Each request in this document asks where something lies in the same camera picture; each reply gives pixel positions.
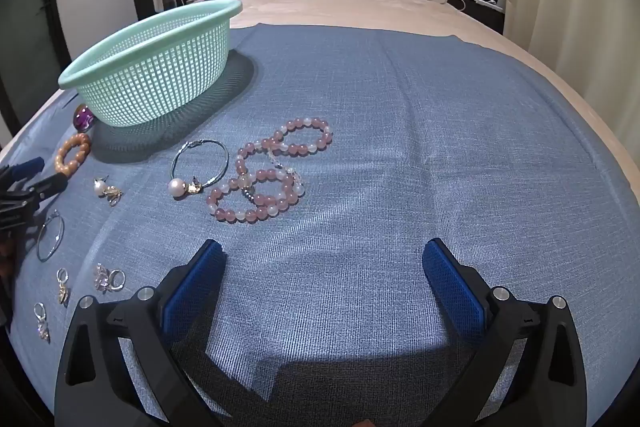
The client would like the blue cloth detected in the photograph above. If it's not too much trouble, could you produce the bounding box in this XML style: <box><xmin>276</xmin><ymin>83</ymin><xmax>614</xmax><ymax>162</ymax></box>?
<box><xmin>10</xmin><ymin>23</ymin><xmax>626</xmax><ymax>427</ymax></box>

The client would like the silver hoop earring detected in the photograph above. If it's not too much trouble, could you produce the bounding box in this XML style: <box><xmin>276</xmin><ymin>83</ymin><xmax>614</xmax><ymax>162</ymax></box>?
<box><xmin>36</xmin><ymin>210</ymin><xmax>65</xmax><ymax>263</ymax></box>
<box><xmin>171</xmin><ymin>141</ymin><xmax>230</xmax><ymax>188</ymax></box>

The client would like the cream curtain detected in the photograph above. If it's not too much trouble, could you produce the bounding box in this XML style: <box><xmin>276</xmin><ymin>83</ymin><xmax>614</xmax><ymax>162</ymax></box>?
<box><xmin>502</xmin><ymin>0</ymin><xmax>640</xmax><ymax>148</ymax></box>

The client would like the dark sliding door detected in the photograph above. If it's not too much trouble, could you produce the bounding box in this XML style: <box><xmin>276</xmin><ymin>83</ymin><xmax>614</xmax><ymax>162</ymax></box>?
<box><xmin>0</xmin><ymin>0</ymin><xmax>71</xmax><ymax>132</ymax></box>

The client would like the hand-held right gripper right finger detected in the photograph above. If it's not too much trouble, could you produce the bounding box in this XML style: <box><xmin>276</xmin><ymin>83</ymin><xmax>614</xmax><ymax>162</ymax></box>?
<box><xmin>422</xmin><ymin>238</ymin><xmax>588</xmax><ymax>427</ymax></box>

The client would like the mint green plastic basket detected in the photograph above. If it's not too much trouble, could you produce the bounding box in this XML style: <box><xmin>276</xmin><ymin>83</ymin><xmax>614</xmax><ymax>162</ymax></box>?
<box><xmin>57</xmin><ymin>0</ymin><xmax>243</xmax><ymax>128</ymax></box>

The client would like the pearl and gold earring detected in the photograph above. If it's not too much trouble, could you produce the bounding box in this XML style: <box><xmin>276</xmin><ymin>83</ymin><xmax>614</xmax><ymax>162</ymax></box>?
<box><xmin>167</xmin><ymin>176</ymin><xmax>203</xmax><ymax>198</ymax></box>
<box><xmin>93</xmin><ymin>178</ymin><xmax>123</xmax><ymax>206</ymax></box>

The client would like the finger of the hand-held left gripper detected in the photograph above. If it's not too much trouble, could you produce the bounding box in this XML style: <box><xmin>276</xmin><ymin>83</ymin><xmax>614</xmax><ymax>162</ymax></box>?
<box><xmin>0</xmin><ymin>174</ymin><xmax>68</xmax><ymax>235</ymax></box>
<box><xmin>0</xmin><ymin>157</ymin><xmax>45</xmax><ymax>188</ymax></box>

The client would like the orange bead bracelet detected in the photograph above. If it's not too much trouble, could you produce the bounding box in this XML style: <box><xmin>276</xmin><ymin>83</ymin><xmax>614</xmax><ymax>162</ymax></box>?
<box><xmin>55</xmin><ymin>133</ymin><xmax>92</xmax><ymax>175</ymax></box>

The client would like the silver crystal ring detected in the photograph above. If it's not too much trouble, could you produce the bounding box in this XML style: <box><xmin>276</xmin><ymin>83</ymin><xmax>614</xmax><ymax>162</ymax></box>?
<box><xmin>94</xmin><ymin>263</ymin><xmax>126</xmax><ymax>294</ymax></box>

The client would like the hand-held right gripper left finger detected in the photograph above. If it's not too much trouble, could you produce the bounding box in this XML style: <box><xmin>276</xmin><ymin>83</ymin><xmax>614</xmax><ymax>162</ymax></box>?
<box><xmin>54</xmin><ymin>238</ymin><xmax>226</xmax><ymax>427</ymax></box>

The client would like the pink bead necklace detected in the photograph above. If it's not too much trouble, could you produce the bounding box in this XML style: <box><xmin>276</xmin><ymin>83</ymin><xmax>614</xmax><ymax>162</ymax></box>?
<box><xmin>206</xmin><ymin>117</ymin><xmax>333</xmax><ymax>224</ymax></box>

